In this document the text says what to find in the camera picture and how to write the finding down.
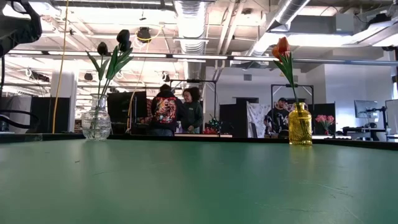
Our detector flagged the dark plant red flowers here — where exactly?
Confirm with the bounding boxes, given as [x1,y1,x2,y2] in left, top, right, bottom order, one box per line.
[203,117,223,135]

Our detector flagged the yellow glass vase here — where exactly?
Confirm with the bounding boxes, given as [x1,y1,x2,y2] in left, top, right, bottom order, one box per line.
[288,101,313,146]

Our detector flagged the ribbed clear glass vase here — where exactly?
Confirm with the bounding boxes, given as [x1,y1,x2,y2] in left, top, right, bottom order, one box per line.
[81,93,112,141]

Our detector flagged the person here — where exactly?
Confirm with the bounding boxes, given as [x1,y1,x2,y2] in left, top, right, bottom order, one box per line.
[149,83,185,137]
[264,97,292,138]
[182,86,204,134]

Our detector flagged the black cabinet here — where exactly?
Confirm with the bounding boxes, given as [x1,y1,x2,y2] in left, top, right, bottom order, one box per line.
[220,96,259,138]

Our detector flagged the long ceiling light bar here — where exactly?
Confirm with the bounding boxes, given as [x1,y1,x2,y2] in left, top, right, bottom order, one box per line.
[0,48,398,67]

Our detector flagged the white patterned cloth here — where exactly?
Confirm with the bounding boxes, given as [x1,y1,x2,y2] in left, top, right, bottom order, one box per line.
[246,102,272,138]

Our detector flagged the large black screen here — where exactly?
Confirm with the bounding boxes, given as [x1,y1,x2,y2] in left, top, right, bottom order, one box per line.
[107,91,147,134]

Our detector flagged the green table mat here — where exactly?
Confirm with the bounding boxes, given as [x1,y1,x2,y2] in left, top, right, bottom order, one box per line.
[0,138,398,224]

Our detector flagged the pink flower bouquet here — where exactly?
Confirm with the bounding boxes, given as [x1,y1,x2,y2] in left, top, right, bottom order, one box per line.
[315,114,336,135]

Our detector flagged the white pillar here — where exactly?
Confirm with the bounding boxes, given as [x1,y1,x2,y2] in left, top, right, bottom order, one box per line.
[50,72,78,133]

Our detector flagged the dark desk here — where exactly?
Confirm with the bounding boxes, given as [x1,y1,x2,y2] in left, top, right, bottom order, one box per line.
[341,126,398,141]

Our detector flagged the computer monitor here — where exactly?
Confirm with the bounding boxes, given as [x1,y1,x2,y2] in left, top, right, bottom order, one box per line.
[354,100,379,119]
[385,98,398,134]

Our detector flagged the grey curtain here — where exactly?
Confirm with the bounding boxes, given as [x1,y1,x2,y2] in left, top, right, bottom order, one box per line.
[0,95,32,131]

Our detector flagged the black camera rig frame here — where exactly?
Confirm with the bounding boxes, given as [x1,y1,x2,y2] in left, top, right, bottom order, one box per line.
[271,83,314,105]
[169,78,218,138]

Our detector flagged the yellow cable with plug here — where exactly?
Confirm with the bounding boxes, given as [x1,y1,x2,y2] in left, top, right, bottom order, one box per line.
[126,27,164,133]

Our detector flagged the silver ceiling duct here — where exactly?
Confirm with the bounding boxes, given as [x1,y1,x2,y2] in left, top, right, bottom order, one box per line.
[173,0,208,80]

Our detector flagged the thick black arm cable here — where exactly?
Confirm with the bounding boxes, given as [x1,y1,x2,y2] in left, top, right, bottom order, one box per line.
[0,109,40,130]

